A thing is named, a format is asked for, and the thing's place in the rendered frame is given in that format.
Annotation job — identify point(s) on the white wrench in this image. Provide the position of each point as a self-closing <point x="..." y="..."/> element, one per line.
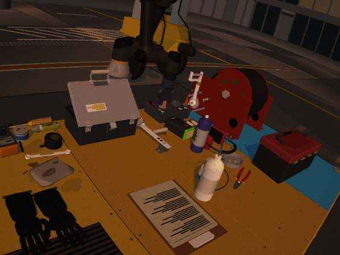
<point x="47" y="154"/>

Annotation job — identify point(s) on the grey stay bar bracket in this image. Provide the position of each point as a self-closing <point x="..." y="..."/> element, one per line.
<point x="162" y="149"/>

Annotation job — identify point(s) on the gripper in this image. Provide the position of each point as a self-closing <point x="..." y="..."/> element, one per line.
<point x="168" y="85"/>

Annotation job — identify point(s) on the white stay bar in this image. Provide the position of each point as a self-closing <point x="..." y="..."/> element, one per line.
<point x="155" y="136"/>

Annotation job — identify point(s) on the brown clipboard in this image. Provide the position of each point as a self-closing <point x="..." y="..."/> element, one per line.
<point x="183" y="249"/>

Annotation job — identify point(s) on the black cylinder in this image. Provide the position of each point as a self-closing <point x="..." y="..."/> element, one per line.
<point x="187" y="49"/>

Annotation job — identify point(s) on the blue mat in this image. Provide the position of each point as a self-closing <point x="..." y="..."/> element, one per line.
<point x="313" y="179"/>

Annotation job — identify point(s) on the printed paper sheet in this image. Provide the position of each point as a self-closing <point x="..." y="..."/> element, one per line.
<point x="172" y="211"/>

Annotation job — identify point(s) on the blue and white tin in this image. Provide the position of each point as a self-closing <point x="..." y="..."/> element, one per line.
<point x="21" y="134"/>

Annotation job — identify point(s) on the stained grey tray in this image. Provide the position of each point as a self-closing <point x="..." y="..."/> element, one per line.
<point x="50" y="172"/>

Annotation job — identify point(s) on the yellow vehicle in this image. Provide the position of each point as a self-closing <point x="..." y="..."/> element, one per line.
<point x="175" y="35"/>

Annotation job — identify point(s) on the grey door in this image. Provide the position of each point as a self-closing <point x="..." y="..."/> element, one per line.
<point x="284" y="25"/>
<point x="231" y="6"/>

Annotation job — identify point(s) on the dark battery box body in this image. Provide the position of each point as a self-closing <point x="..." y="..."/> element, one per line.
<point x="106" y="138"/>

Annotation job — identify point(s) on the white brake lever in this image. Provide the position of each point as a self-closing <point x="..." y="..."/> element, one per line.
<point x="196" y="92"/>

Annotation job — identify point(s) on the black floor grating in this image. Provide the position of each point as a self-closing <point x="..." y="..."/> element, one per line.
<point x="98" y="242"/>

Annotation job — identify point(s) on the small red box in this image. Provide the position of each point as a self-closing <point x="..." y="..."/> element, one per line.
<point x="219" y="135"/>

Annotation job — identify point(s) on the dark tray with green end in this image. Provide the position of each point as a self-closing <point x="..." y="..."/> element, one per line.
<point x="175" y="126"/>

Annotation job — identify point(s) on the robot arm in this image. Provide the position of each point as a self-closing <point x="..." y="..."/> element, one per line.
<point x="148" y="22"/>

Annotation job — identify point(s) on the white plastic bottle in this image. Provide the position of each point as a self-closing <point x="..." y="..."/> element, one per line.
<point x="208" y="179"/>

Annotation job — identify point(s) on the yellow screwdriver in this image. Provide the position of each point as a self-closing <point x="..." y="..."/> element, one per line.
<point x="39" y="120"/>

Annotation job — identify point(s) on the orange multimeter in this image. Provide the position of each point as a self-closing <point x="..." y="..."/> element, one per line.
<point x="8" y="144"/>

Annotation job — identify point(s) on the purple spray can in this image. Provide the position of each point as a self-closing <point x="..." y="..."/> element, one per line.
<point x="199" y="136"/>

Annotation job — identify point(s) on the dark control panel box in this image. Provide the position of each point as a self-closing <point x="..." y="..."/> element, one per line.
<point x="156" y="114"/>

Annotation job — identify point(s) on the black box with red lid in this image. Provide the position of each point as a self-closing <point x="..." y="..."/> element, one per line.
<point x="281" y="163"/>

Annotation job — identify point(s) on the black pen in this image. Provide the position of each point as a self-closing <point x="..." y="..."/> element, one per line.
<point x="21" y="146"/>

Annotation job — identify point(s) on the black tape roll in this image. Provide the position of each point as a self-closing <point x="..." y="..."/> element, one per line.
<point x="53" y="141"/>

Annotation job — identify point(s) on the grey battery lid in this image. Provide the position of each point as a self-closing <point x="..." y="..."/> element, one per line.
<point x="103" y="99"/>

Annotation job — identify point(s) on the black glove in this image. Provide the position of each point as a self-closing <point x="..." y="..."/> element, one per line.
<point x="24" y="221"/>
<point x="55" y="213"/>

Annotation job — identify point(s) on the grey round dish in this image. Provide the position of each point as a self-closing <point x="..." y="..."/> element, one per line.
<point x="232" y="161"/>

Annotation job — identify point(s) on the green torch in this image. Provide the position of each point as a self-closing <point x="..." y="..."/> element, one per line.
<point x="47" y="126"/>

